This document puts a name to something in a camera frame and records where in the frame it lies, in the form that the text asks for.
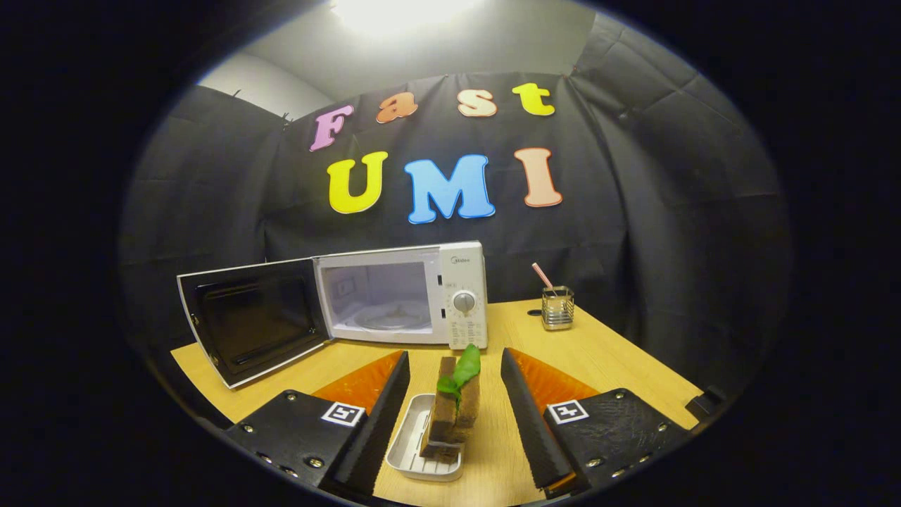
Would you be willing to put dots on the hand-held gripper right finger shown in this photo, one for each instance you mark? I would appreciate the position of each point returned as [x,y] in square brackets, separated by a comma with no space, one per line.
[528,422]

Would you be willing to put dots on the black block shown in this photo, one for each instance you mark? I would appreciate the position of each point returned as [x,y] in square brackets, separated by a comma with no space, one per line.
[706,403]

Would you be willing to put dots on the pink striped straw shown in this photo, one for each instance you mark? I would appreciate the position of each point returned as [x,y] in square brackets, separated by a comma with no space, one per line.
[542,276]

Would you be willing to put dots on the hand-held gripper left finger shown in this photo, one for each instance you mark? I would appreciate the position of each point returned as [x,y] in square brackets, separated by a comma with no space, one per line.
[383,422]

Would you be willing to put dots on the black backdrop cloth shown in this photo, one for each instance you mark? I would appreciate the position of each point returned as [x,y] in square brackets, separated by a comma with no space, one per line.
[633,211]

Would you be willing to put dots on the white rectangular tray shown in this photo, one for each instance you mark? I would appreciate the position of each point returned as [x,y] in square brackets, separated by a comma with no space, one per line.
[408,443]

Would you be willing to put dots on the glass turntable plate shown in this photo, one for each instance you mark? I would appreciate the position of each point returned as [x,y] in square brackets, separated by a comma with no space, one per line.
[394,318]

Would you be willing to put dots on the white microwave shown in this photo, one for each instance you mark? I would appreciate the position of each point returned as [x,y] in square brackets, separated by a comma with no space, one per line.
[464,331]

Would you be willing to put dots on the brown toast sandwich with lettuce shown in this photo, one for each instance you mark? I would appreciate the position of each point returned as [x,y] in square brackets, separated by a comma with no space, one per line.
[450,408]

